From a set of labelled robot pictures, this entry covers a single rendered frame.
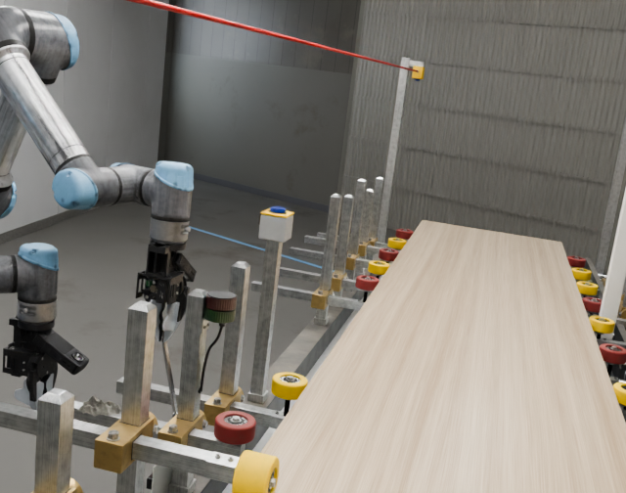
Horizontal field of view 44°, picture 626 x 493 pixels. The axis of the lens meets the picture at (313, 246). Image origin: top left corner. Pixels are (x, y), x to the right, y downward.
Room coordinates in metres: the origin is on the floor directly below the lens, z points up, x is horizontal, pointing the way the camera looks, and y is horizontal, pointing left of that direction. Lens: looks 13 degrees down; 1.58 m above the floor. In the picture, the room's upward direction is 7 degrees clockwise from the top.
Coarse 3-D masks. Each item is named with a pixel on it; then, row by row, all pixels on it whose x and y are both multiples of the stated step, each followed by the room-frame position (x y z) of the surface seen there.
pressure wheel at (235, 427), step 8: (224, 416) 1.40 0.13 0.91; (232, 416) 1.41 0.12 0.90; (240, 416) 1.41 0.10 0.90; (248, 416) 1.41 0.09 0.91; (216, 424) 1.37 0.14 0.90; (224, 424) 1.37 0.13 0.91; (232, 424) 1.38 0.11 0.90; (240, 424) 1.38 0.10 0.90; (248, 424) 1.38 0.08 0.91; (216, 432) 1.37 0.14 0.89; (224, 432) 1.36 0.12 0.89; (232, 432) 1.35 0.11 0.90; (240, 432) 1.35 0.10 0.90; (248, 432) 1.37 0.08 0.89; (224, 440) 1.35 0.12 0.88; (232, 440) 1.35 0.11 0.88; (240, 440) 1.36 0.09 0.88; (248, 440) 1.37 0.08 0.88
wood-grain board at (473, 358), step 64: (448, 256) 3.14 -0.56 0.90; (512, 256) 3.30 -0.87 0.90; (384, 320) 2.16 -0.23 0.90; (448, 320) 2.24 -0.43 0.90; (512, 320) 2.32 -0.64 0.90; (576, 320) 2.41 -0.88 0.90; (320, 384) 1.63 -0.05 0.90; (384, 384) 1.67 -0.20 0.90; (448, 384) 1.72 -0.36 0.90; (512, 384) 1.77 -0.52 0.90; (576, 384) 1.82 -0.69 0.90; (320, 448) 1.33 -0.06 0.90; (384, 448) 1.36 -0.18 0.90; (448, 448) 1.39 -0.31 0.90; (512, 448) 1.42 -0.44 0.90; (576, 448) 1.46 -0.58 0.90
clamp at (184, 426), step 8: (176, 416) 1.45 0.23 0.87; (200, 416) 1.46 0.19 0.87; (168, 424) 1.41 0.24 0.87; (176, 424) 1.42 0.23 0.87; (184, 424) 1.42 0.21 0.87; (192, 424) 1.42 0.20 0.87; (200, 424) 1.46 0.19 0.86; (160, 432) 1.37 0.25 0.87; (184, 432) 1.38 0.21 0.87; (168, 440) 1.37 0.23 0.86; (176, 440) 1.36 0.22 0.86; (184, 440) 1.38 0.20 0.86
